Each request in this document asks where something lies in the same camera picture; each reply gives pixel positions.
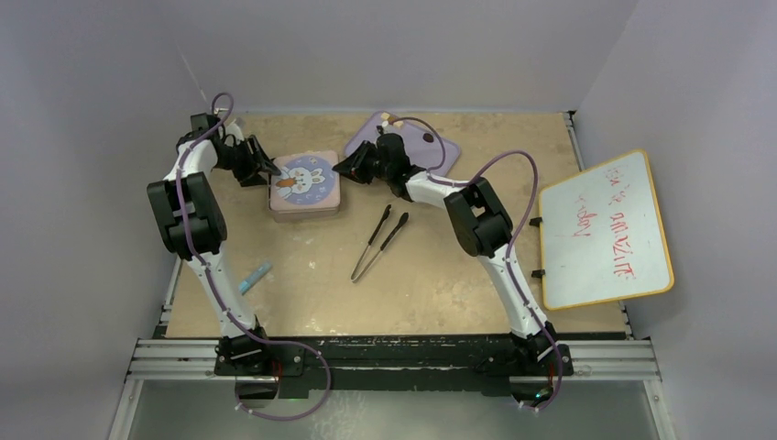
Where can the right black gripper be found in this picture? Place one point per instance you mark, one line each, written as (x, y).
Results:
(354, 168)

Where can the yellow framed whiteboard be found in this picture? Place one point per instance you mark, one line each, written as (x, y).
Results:
(602, 237)

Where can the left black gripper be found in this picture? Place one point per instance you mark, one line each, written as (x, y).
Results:
(257, 163)

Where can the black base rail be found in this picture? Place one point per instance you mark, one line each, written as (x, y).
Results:
(488, 364)

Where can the blue small marker cap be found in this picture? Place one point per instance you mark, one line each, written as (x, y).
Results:
(254, 277)

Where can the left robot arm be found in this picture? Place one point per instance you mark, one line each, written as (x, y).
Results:
(192, 226)

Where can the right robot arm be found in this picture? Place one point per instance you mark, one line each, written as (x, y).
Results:
(483, 229)

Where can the silver metal box lid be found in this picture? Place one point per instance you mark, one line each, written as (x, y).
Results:
(307, 175)

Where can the black metal tongs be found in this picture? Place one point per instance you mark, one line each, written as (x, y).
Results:
(364, 263)

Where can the purple plastic tray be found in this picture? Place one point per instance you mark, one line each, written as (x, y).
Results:
(441, 158)

